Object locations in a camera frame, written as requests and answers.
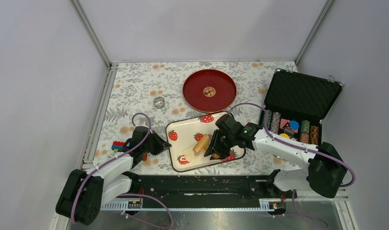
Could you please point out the yellow poker chip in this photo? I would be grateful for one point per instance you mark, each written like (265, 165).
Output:
(284, 135)

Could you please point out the wooden roller with handle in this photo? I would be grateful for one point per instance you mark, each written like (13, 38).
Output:
(202, 146)

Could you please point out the blue poker chip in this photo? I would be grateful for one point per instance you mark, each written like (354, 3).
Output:
(294, 125)

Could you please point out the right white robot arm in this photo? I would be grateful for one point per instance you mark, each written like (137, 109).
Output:
(321, 169)

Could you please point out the black poker chip case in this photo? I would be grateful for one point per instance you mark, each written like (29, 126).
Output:
(302, 98)

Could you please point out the white dough piece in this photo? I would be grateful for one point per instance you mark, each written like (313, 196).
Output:
(189, 154)

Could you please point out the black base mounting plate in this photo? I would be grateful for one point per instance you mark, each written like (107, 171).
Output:
(205, 192)

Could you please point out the red round lacquer tray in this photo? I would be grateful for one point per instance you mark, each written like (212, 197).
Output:
(209, 90)

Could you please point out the strawberry pattern rectangular tray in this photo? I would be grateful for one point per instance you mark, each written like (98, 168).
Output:
(181, 134)

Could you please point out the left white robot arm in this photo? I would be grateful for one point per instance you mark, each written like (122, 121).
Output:
(85, 192)

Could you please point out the colourful toy brick block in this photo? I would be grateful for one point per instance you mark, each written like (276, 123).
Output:
(118, 146)

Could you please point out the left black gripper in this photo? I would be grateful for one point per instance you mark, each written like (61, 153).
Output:
(161, 144)

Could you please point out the metal round cookie cutter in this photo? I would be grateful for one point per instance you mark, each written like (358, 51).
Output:
(159, 103)

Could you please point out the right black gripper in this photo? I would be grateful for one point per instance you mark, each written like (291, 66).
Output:
(215, 145)

